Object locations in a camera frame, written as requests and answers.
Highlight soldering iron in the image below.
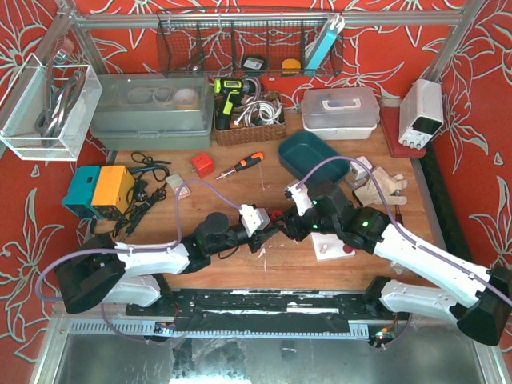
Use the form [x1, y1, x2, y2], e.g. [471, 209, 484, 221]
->
[114, 226, 133, 250]

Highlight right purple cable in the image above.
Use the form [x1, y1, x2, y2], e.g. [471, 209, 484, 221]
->
[298, 155, 512, 349]

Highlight teal plastic tray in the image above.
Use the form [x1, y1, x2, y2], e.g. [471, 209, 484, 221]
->
[278, 130, 350, 186]

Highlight brown wicker basket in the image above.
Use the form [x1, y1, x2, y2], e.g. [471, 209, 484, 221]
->
[212, 91, 286, 146]

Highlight teal device box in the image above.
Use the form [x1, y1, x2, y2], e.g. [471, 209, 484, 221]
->
[62, 166, 101, 219]

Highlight purple cable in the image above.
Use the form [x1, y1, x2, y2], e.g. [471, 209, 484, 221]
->
[34, 178, 245, 345]
[298, 155, 512, 349]

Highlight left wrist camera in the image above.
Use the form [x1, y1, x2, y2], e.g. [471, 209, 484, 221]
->
[238, 204, 270, 237]

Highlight grey plastic storage box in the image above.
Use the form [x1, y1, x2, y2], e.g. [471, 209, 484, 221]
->
[90, 74, 214, 151]

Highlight green black drill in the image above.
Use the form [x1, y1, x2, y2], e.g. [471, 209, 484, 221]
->
[214, 78, 256, 130]

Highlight yellow tape measure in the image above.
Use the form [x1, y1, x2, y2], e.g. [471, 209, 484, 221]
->
[282, 58, 302, 77]

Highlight white plastic lidded box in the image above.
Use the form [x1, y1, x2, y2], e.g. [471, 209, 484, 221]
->
[301, 87, 380, 141]

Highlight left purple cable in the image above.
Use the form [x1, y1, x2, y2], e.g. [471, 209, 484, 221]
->
[34, 178, 245, 345]

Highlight black tangled cables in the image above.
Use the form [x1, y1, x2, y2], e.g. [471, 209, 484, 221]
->
[90, 150, 173, 241]

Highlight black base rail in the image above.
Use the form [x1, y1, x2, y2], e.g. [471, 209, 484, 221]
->
[126, 289, 408, 337]

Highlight clear acrylic box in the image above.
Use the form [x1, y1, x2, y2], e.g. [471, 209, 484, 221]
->
[1, 54, 102, 162]

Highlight small clear screw box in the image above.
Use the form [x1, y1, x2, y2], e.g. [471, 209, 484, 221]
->
[166, 174, 191, 199]

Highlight white coiled cables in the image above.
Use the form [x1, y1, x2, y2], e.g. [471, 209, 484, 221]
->
[234, 99, 283, 128]

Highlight white power supply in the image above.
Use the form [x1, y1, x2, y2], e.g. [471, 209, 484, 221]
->
[398, 79, 443, 150]

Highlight blue white case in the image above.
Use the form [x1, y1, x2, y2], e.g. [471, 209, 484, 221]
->
[304, 14, 346, 76]

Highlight white peg board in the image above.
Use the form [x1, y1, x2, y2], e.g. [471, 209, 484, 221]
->
[310, 233, 355, 261]

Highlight beige work glove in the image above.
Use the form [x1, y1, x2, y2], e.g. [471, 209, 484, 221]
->
[353, 166, 408, 206]

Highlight red cube adapter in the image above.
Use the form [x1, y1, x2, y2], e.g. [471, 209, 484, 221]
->
[190, 152, 215, 178]

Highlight white cube adapter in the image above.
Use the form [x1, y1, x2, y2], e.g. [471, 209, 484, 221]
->
[350, 156, 373, 181]

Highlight black wire basket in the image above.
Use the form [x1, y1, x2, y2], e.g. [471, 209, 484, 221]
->
[156, 21, 326, 77]

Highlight small red screwdriver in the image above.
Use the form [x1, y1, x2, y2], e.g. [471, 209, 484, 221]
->
[394, 205, 403, 222]

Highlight grey coiled cable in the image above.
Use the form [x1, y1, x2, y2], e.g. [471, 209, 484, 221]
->
[34, 63, 87, 147]

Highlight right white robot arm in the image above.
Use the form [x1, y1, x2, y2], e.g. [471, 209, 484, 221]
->
[282, 181, 511, 346]

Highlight orange black screwdriver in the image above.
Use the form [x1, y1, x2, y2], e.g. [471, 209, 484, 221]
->
[216, 152, 264, 180]

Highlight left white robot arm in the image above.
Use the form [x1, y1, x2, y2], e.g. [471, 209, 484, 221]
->
[54, 212, 278, 314]

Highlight yellow soldering station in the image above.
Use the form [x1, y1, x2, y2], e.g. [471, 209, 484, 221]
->
[91, 165, 135, 221]

